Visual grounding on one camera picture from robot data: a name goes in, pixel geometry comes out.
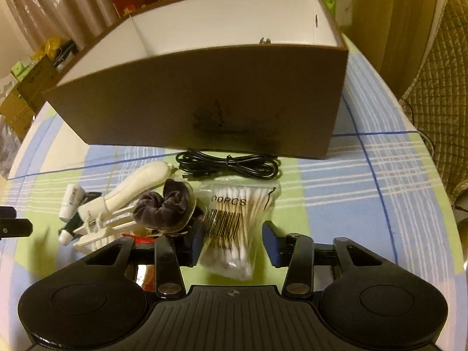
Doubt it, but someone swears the beige curtain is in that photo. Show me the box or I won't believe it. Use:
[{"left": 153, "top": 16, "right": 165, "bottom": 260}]
[{"left": 0, "top": 0, "right": 236, "bottom": 68}]

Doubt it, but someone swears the brown cardboard carton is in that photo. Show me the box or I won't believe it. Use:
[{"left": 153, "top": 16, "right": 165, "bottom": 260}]
[{"left": 16, "top": 56, "right": 61, "bottom": 113}]

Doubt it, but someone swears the green and white pack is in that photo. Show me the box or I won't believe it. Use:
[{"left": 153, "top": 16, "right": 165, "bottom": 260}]
[{"left": 10, "top": 60, "right": 34, "bottom": 80}]

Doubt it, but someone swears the small white labelled bottle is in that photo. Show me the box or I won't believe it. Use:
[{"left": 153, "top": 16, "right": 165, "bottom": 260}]
[{"left": 60, "top": 185, "right": 84, "bottom": 223}]

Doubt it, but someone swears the yellow plastic bag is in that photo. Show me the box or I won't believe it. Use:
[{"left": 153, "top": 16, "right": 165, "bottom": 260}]
[{"left": 31, "top": 38, "right": 63, "bottom": 61}]

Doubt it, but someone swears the bag of cotton swabs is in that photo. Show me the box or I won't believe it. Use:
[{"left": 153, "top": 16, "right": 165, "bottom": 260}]
[{"left": 197, "top": 179, "right": 282, "bottom": 281}]

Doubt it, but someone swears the black usb cable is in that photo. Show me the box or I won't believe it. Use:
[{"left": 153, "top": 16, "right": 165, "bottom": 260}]
[{"left": 176, "top": 148, "right": 282, "bottom": 183}]

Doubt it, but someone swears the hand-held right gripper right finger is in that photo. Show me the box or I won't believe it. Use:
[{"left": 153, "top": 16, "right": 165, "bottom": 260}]
[{"left": 261, "top": 221, "right": 391, "bottom": 297}]

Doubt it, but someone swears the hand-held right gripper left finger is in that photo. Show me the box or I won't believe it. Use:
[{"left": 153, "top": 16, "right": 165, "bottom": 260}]
[{"left": 75, "top": 222, "right": 207, "bottom": 297}]

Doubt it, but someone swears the clear plastic bag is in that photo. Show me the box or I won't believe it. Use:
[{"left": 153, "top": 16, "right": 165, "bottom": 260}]
[{"left": 0, "top": 116, "right": 23, "bottom": 178}]

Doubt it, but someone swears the brown cardboard box white inside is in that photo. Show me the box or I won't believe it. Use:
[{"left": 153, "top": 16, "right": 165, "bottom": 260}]
[{"left": 41, "top": 0, "right": 349, "bottom": 160}]

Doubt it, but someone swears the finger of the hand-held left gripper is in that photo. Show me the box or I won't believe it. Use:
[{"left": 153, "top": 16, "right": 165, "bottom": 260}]
[{"left": 0, "top": 207, "right": 34, "bottom": 238}]

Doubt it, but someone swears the cardboard carton with white flap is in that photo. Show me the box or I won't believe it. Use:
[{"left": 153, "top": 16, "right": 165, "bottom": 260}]
[{"left": 0, "top": 91, "right": 37, "bottom": 129}]

